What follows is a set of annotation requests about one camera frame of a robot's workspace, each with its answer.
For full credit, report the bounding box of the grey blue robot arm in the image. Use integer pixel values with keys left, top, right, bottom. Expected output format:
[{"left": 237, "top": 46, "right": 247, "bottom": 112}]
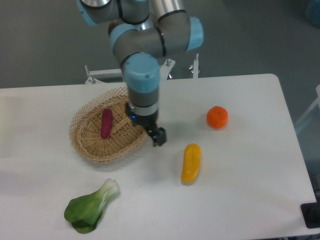
[{"left": 77, "top": 0, "right": 204, "bottom": 146}]

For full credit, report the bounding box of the purple sweet potato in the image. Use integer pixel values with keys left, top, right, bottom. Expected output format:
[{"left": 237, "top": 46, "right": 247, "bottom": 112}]
[{"left": 100, "top": 108, "right": 113, "bottom": 139}]

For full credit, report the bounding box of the yellow pepper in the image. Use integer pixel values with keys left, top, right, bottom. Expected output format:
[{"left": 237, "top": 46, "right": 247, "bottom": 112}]
[{"left": 180, "top": 143, "right": 202, "bottom": 185}]

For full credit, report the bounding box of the green bok choy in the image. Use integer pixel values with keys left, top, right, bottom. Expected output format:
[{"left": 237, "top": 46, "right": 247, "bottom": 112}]
[{"left": 63, "top": 178, "right": 120, "bottom": 234}]

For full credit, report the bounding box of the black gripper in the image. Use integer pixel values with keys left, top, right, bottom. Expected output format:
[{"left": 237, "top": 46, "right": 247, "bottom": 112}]
[{"left": 125, "top": 103, "right": 167, "bottom": 147}]

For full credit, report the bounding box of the white clamp bracket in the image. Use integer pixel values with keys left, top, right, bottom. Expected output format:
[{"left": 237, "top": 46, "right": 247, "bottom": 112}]
[{"left": 188, "top": 53, "right": 200, "bottom": 79}]

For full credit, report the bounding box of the black device at table edge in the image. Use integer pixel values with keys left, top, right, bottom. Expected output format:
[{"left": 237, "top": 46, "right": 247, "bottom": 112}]
[{"left": 300, "top": 202, "right": 320, "bottom": 229}]

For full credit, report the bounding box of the oval wicker basket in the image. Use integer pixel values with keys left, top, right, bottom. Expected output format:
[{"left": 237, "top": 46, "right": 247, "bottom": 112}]
[{"left": 68, "top": 87, "right": 147, "bottom": 163}]

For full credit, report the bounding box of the orange mandarin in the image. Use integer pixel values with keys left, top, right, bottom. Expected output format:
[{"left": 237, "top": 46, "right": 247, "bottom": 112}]
[{"left": 206, "top": 106, "right": 229, "bottom": 129}]

